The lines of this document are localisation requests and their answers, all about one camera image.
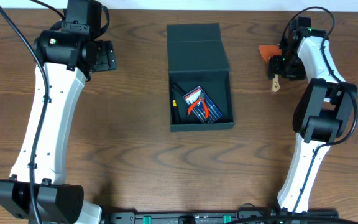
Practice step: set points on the blue drill bit case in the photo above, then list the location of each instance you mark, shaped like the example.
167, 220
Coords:
201, 105

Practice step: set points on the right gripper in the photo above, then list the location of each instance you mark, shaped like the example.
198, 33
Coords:
273, 69

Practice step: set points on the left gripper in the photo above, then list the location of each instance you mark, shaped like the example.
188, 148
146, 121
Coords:
105, 56

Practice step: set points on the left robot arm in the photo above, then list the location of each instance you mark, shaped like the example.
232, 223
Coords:
66, 56

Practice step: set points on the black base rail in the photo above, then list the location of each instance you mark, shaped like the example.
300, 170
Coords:
184, 218

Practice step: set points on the black yellow screwdriver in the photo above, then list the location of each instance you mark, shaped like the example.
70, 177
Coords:
180, 90

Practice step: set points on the black gift box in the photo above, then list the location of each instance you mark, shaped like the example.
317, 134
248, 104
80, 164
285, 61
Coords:
196, 57

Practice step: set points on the orange scraper wooden handle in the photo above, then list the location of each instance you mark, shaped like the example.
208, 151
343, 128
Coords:
267, 52

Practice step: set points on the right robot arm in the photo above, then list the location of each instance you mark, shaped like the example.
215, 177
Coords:
322, 113

